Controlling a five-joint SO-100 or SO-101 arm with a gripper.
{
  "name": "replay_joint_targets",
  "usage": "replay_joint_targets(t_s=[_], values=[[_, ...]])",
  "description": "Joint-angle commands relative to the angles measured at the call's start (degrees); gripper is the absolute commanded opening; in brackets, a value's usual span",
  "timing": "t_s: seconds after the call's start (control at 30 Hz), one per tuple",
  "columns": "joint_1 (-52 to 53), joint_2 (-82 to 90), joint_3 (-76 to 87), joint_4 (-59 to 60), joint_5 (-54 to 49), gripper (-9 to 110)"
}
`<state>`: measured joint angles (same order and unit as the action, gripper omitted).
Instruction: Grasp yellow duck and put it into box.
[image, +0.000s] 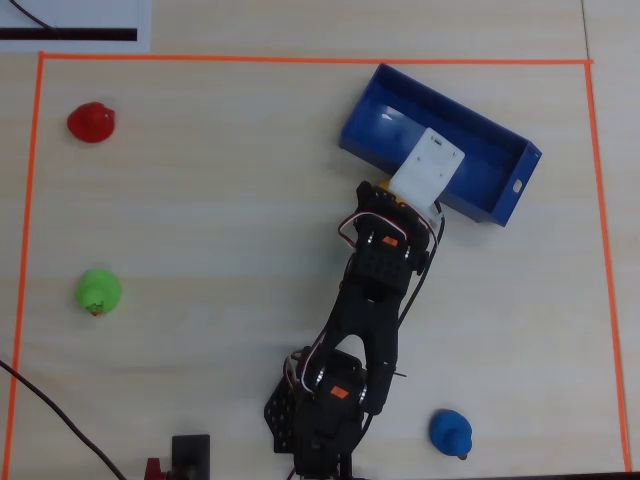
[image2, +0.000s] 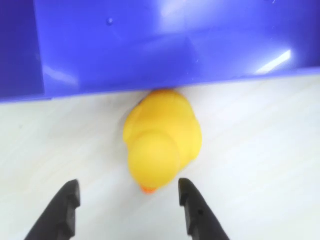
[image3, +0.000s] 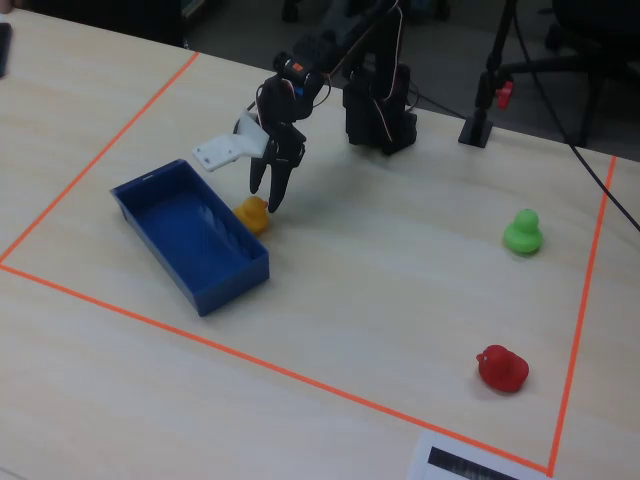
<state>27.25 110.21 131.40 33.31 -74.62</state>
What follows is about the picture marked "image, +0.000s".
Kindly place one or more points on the yellow rubber duck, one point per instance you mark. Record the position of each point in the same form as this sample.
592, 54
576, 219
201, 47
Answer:
384, 185

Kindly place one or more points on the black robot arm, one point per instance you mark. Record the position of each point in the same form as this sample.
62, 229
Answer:
360, 320

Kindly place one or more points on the blue plastic box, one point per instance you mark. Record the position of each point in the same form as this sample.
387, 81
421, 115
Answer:
480, 150

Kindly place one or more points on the blue rubber duck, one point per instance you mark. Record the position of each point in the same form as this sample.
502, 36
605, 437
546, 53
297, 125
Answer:
450, 432

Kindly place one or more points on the green rubber duck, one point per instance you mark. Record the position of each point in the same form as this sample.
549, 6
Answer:
97, 290

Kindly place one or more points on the red rubber duck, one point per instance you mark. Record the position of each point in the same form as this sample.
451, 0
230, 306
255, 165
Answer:
91, 122

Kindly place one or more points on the long orange tape line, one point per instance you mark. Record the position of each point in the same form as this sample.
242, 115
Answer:
250, 58

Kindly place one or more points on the black table clamp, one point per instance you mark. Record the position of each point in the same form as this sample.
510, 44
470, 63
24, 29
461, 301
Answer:
191, 452

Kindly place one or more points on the white paper black stripe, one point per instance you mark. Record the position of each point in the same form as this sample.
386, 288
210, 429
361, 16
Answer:
75, 12

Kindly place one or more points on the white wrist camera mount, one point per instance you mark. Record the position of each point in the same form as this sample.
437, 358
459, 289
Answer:
427, 165

